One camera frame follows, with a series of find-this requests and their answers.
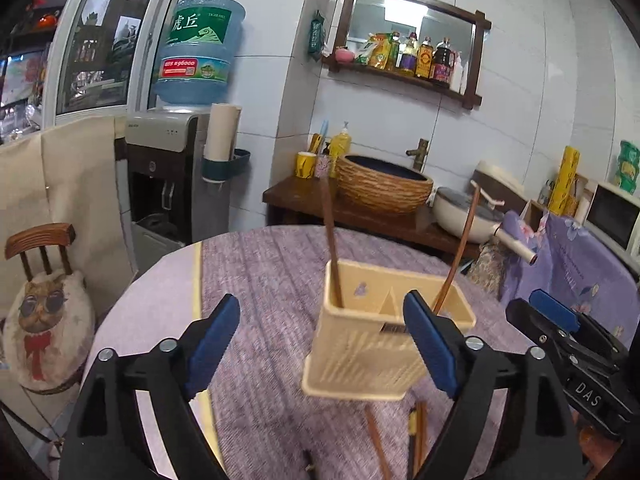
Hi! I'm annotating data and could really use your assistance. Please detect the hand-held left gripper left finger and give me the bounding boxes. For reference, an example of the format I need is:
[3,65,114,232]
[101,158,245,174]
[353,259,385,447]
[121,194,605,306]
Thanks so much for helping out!
[59,294,241,480]

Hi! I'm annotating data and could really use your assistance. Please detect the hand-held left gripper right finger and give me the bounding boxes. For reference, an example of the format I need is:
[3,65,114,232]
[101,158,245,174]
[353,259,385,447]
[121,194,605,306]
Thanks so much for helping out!
[402,290,586,480]

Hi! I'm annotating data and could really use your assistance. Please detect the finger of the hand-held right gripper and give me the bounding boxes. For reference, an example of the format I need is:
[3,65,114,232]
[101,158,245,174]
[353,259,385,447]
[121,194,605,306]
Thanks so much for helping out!
[529,290,623,356]
[506,299,621,376]

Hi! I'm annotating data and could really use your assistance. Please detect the cream plastic utensil holder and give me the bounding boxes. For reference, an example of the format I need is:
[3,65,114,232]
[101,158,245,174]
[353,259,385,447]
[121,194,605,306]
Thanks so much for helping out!
[301,259,477,402]

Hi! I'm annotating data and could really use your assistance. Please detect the black chopstick with gold band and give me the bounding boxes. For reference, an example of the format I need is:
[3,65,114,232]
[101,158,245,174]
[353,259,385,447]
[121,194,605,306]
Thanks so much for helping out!
[406,406,421,480]

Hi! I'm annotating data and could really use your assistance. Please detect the brown wooden chopstick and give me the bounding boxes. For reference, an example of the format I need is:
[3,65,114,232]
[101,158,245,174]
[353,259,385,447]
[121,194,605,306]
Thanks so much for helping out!
[416,400,430,468]
[431,184,482,315]
[364,406,393,480]
[320,175,346,309]

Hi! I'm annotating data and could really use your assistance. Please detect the purple floral cloth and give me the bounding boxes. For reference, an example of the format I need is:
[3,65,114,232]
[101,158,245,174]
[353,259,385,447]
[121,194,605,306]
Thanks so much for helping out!
[500,210,640,356]

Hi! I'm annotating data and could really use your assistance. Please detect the pale floral cloth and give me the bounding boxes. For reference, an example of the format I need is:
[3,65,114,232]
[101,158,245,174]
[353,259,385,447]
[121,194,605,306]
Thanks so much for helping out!
[467,240,507,298]

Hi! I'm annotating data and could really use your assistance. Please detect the purple woven tablecloth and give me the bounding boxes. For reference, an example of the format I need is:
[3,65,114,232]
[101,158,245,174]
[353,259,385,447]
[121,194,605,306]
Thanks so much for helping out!
[92,225,591,480]

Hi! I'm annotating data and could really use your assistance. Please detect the light wooden rack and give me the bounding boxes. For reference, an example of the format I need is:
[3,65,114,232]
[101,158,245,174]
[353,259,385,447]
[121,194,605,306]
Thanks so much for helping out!
[520,174,591,233]

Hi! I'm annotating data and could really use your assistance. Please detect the white microwave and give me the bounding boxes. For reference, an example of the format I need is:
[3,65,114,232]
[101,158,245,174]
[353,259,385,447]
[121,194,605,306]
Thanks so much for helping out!
[582,180,640,273]

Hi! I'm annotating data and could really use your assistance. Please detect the white spoon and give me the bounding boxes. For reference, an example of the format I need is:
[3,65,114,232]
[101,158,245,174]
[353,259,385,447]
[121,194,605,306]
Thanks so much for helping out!
[470,180,505,208]

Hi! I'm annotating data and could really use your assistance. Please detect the tall yellow box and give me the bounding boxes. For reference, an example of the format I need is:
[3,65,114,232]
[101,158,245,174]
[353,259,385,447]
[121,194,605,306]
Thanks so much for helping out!
[547,146,581,216]

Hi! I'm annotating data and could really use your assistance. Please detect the white pan with lid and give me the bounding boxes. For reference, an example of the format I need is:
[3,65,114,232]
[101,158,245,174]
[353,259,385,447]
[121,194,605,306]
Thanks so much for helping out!
[432,186,538,266]

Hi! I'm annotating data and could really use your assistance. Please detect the woven basket basin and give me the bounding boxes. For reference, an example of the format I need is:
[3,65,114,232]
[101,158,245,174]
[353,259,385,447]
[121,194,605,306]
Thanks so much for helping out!
[334,154,435,216]

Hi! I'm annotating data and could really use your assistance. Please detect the green packages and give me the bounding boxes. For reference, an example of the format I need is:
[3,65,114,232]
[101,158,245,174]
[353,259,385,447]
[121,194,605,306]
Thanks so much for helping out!
[617,140,640,196]

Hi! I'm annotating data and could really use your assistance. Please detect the cat print cushion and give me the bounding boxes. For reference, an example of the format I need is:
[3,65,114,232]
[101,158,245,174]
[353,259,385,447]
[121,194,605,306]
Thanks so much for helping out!
[2,269,97,393]

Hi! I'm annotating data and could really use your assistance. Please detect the dark wooden counter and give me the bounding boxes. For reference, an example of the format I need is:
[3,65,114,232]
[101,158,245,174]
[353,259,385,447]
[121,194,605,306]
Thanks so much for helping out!
[262,175,481,261]

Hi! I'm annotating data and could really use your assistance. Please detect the blue cup holder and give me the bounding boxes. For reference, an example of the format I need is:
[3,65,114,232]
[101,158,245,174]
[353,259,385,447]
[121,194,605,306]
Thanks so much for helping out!
[201,148,252,183]

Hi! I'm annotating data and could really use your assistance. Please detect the brass faucet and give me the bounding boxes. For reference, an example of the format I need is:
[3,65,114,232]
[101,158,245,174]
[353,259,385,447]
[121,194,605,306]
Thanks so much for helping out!
[406,138,430,173]

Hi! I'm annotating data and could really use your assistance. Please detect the grey water dispenser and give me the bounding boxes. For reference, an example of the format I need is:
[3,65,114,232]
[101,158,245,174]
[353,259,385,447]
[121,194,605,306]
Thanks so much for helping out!
[125,106,241,261]

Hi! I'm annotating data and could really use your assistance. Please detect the small wooden chair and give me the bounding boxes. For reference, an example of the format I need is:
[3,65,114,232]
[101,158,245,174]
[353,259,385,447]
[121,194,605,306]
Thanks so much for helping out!
[4,223,96,396]

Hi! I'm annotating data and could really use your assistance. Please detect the yellow soap pump bottle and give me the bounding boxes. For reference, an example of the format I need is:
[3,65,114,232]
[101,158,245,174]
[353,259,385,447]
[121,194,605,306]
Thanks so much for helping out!
[329,121,352,178]

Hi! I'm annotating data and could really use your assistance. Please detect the beige cloth cover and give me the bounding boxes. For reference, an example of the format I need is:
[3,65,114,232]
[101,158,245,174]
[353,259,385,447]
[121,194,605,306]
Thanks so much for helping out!
[0,115,133,311]

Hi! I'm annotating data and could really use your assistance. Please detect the dark sauce bottle red label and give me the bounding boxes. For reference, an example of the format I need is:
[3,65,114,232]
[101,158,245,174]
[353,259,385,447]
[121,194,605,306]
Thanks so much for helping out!
[431,37,453,86]

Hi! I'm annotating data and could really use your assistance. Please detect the yellow label bottle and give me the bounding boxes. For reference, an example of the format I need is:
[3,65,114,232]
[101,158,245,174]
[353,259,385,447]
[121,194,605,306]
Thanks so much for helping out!
[416,36,435,80]

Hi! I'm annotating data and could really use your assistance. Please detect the purple label bottle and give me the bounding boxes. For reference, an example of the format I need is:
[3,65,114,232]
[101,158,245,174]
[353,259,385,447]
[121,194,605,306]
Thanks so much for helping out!
[400,32,418,76]

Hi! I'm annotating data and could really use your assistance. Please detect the yellow oil pouch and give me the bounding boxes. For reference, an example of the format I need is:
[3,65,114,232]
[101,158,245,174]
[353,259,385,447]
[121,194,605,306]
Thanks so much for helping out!
[367,32,391,68]

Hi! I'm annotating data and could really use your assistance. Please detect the blue water jug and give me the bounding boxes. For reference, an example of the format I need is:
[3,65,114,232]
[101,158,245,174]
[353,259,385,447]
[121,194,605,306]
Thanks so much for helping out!
[152,0,247,107]

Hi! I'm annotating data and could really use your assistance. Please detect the green hanging packet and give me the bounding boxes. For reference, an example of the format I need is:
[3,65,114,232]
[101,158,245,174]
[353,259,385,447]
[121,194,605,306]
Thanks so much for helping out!
[307,10,326,63]

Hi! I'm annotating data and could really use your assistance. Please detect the white framed glass cabinet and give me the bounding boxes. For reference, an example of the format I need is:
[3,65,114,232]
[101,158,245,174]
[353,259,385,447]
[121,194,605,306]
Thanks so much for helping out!
[42,0,196,126]

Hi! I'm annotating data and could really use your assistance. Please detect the dark cluttered shelf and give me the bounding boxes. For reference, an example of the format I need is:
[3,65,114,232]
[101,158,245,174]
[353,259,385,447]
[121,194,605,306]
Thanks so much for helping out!
[0,0,63,143]

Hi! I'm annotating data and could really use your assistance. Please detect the wooden framed mirror shelf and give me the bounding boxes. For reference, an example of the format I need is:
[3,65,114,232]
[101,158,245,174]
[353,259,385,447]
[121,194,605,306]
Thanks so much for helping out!
[322,0,492,110]

